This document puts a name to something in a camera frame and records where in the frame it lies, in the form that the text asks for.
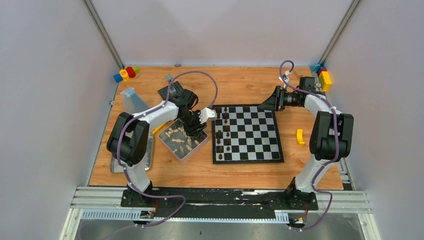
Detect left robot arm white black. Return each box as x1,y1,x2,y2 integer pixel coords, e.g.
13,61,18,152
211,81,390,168
106,89,207,207

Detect pink tin box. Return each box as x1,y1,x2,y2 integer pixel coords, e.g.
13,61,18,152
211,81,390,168
158,119,209,163

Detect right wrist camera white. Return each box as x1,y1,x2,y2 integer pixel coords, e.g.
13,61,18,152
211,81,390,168
281,70,292,83

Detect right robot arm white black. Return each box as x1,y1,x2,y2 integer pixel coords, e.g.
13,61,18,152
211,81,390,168
259,74,354,209

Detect yellow plastic block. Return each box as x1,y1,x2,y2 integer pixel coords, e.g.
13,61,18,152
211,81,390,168
296,128,306,146

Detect coloured toy blocks cluster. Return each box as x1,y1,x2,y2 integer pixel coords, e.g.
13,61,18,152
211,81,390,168
113,66,140,83

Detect small wooden block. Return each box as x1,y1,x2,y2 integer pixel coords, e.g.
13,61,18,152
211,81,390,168
292,70,304,79

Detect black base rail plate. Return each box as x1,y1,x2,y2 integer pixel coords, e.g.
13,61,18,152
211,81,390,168
120,187,319,219

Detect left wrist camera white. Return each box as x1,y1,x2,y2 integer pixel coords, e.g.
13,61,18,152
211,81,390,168
199,107,217,124

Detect silver tin lid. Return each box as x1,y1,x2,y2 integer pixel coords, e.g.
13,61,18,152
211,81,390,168
108,133,154,174

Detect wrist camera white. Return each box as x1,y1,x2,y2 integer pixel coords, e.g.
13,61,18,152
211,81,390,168
281,70,292,83
199,107,217,124

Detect folding chess board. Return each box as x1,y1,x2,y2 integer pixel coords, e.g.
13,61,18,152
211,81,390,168
211,104,285,165

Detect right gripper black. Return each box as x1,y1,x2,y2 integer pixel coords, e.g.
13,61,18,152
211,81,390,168
259,85,302,111

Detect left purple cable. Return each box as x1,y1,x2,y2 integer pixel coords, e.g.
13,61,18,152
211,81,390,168
117,70,220,229

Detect yellow plastic frame piece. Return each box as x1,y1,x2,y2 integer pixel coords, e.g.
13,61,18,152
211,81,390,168
151,122,168,135

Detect grey lego baseplate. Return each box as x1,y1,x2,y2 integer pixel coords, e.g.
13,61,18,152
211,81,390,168
157,80,184,100

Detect aluminium frame rail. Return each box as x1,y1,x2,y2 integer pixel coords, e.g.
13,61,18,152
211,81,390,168
61,186,380,240

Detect stacked coloured bricks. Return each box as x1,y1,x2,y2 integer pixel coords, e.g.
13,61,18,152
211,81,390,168
309,64,333,92

